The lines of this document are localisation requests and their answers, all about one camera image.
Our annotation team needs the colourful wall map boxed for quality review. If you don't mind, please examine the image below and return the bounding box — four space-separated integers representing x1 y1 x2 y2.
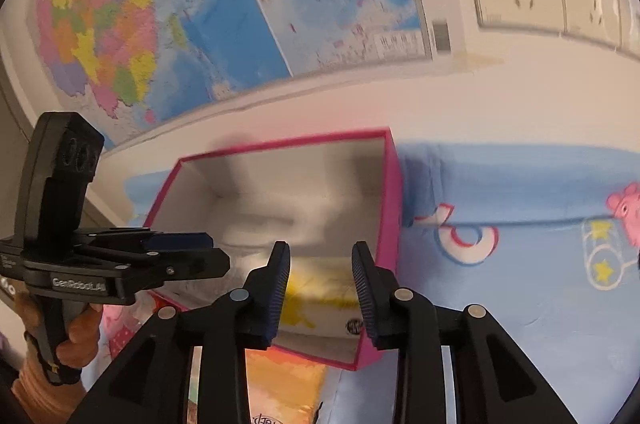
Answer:
27 0 437 150

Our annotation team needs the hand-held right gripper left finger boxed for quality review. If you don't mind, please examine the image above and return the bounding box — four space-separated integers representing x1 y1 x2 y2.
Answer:
67 240 292 424

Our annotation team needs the orange white carton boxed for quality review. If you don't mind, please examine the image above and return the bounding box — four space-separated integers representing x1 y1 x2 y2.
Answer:
244 348 332 424

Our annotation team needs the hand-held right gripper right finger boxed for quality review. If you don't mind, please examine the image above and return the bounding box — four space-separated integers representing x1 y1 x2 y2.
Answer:
351 241 581 424

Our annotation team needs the person's left hand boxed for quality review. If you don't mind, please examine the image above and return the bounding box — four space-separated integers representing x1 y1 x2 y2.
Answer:
12 293 104 369

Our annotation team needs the blue printed blanket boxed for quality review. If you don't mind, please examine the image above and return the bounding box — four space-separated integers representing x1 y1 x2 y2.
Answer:
100 139 640 424

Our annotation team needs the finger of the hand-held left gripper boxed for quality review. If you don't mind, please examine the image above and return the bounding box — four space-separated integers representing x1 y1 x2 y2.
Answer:
107 247 231 291
75 227 214 254

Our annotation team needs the pink cardboard box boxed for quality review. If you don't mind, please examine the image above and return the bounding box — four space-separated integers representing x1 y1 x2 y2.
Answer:
132 127 404 372

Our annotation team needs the person's left forearm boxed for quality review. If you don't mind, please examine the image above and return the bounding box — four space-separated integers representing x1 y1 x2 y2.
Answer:
0 344 88 424

